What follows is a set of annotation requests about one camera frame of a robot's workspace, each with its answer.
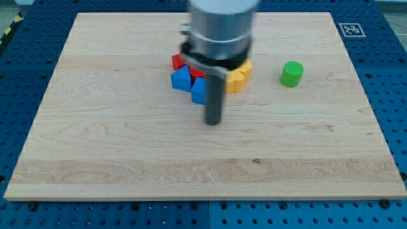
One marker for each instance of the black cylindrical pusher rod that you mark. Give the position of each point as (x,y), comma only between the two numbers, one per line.
(214,97)

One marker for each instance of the yellow black hazard tape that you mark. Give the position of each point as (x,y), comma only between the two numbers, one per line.
(11,30)

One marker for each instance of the white fiducial marker tag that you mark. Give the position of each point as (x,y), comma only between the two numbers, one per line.
(352,30)

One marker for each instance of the light wooden board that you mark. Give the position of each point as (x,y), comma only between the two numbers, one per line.
(110,126)

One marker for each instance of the blue triangular block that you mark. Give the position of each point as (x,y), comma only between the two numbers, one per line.
(181,79)

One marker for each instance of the red block left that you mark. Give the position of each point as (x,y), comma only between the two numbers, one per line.
(177,62)

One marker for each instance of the green cylinder block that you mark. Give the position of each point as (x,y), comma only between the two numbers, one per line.
(291,74)

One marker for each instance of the yellow hexagon block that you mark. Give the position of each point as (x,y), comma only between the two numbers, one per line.
(246,70)

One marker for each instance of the blue cube block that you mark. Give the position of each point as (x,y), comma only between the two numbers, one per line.
(198,91)

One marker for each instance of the red block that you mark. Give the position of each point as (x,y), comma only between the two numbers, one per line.
(195,73)
(177,62)

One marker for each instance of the yellow heart block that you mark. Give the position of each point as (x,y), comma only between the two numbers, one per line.
(234,82)

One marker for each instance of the red block centre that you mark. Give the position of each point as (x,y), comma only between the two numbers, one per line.
(195,73)

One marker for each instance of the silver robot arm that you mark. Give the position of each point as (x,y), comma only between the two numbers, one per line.
(218,40)

